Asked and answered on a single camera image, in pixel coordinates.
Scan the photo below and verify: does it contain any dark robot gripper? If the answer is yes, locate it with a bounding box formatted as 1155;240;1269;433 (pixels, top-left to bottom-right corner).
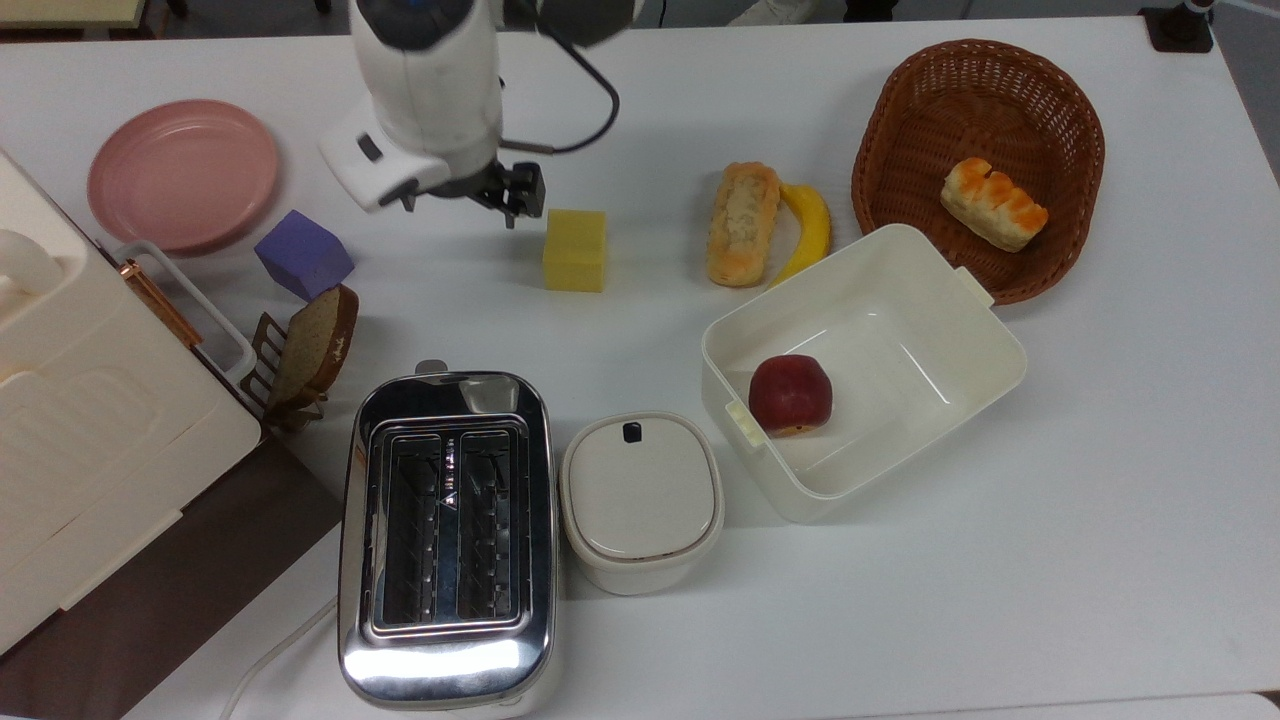
318;98;548;231

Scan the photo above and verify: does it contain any purple foam cube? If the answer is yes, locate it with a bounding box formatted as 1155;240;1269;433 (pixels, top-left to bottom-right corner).
253;209;357;302

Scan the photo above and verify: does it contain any yellow foam cube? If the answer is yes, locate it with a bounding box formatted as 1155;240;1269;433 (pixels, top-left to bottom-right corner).
542;209;608;293

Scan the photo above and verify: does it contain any brown bread slice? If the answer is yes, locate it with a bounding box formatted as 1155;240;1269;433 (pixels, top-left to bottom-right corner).
268;285;360;409

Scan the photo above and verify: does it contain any brown wooden toast rack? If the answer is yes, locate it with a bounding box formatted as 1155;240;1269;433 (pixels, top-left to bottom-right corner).
238;312;328;433

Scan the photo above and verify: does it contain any long crusty bread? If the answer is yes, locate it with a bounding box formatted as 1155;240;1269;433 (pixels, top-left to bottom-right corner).
705;161;781;289

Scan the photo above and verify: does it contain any pink round plate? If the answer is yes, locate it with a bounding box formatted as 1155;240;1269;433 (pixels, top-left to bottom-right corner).
86;99;280;255

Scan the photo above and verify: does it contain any yellow banana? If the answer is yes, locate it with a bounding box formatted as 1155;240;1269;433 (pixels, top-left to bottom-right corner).
766;182;833;290

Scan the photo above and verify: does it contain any white lidded pot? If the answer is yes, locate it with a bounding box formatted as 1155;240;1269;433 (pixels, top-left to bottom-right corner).
558;411;726;597

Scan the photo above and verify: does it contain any red apple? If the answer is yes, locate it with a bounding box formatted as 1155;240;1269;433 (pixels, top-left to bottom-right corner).
748;354;834;438

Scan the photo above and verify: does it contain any pale yellow side table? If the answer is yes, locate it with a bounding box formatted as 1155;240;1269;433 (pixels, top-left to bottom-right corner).
0;0;149;32

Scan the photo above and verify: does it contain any cream white appliance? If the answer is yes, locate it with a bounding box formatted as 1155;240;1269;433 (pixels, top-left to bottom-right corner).
0;150;264;657

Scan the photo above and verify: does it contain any brown wicker basket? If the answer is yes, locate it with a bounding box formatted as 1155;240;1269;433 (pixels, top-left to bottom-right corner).
851;39;1106;306

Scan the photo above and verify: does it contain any chrome two-slot toaster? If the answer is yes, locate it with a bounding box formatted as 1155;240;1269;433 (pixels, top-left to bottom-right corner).
337;359;561;718

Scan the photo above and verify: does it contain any white plastic tub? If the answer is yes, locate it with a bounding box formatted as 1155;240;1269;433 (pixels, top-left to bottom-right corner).
700;223;1029;525

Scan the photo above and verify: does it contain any glazed bread roll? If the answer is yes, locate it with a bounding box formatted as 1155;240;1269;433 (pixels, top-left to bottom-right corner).
940;157;1050;253

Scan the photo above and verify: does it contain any black stand base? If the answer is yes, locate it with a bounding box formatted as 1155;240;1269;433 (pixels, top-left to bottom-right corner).
1140;0;1216;54

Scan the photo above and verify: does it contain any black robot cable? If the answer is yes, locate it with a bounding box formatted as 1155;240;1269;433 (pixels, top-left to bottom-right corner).
497;38;622;157

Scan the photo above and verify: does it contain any white frame with copper bar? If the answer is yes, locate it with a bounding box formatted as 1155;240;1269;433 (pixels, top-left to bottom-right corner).
114;239;257;387

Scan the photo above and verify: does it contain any white toaster power cable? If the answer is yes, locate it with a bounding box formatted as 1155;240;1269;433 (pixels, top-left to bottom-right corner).
218;596;341;720

